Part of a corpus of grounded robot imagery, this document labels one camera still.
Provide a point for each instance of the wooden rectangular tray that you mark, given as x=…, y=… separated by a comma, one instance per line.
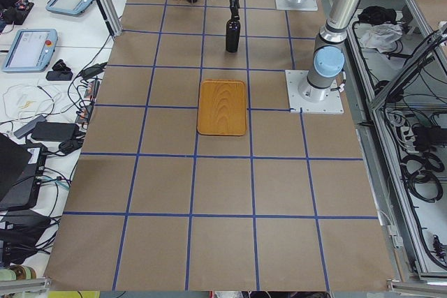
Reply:
x=222, y=108

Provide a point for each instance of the crumpled white and black cloth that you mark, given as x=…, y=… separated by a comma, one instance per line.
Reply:
x=384, y=32

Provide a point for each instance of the lower blue teach pendant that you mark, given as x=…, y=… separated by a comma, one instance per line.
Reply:
x=31, y=51

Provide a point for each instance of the black power adapter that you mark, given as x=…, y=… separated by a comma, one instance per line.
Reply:
x=54, y=132

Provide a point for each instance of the black laptop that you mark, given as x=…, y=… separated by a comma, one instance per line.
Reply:
x=21, y=167

